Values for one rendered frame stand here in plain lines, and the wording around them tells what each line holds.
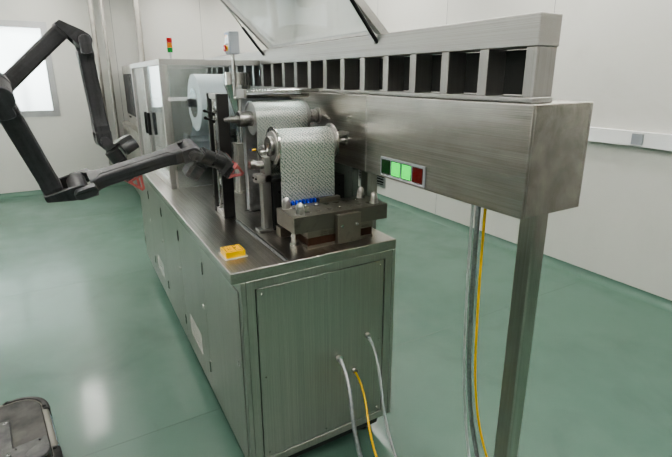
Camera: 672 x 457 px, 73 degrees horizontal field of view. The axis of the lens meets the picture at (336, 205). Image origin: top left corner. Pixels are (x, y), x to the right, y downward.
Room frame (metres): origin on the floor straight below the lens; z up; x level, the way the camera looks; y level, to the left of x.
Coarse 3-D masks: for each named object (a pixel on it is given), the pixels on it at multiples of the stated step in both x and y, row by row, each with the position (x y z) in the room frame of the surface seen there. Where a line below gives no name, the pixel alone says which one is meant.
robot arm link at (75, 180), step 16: (0, 96) 1.21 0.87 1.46; (0, 112) 1.23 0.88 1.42; (16, 112) 1.27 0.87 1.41; (16, 128) 1.29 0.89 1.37; (16, 144) 1.30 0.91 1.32; (32, 144) 1.33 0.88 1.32; (32, 160) 1.34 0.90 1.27; (48, 176) 1.38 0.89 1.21; (64, 176) 1.47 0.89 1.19; (80, 176) 1.48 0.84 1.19; (48, 192) 1.39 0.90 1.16; (64, 192) 1.42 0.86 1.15
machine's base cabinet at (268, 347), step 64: (192, 256) 1.97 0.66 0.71; (384, 256) 1.65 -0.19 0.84; (192, 320) 2.10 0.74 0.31; (256, 320) 1.39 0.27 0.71; (320, 320) 1.51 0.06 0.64; (384, 320) 1.65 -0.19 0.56; (256, 384) 1.38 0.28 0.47; (320, 384) 1.51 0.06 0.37; (384, 384) 1.66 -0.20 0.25; (256, 448) 1.37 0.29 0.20
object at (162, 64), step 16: (144, 64) 2.92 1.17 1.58; (160, 64) 2.49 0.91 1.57; (176, 64) 2.53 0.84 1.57; (192, 64) 2.58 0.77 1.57; (208, 64) 2.62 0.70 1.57; (224, 64) 2.66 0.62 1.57; (240, 64) 2.71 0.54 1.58; (256, 64) 2.76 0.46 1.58; (144, 80) 2.99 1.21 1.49; (160, 80) 2.49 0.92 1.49; (144, 112) 3.05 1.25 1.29; (160, 176) 2.79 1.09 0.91
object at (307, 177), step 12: (324, 156) 1.81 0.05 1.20; (288, 168) 1.73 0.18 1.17; (300, 168) 1.76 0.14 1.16; (312, 168) 1.78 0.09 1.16; (324, 168) 1.81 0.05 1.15; (288, 180) 1.73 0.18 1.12; (300, 180) 1.76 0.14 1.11; (312, 180) 1.78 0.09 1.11; (324, 180) 1.81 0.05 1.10; (288, 192) 1.73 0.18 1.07; (300, 192) 1.76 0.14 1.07; (312, 192) 1.78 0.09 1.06; (324, 192) 1.81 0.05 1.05
